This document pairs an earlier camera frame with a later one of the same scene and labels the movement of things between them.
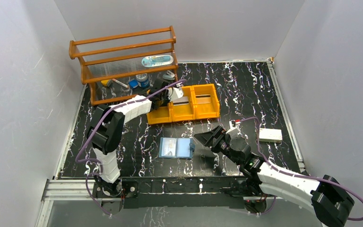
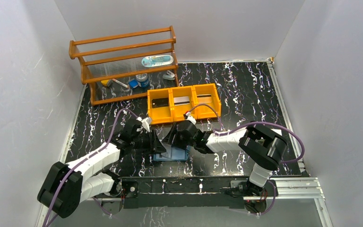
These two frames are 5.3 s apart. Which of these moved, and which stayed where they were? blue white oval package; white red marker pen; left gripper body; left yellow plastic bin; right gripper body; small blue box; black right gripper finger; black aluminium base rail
Moved: black right gripper finger; left gripper body; right gripper body
Stayed: left yellow plastic bin; white red marker pen; blue white oval package; black aluminium base rail; small blue box
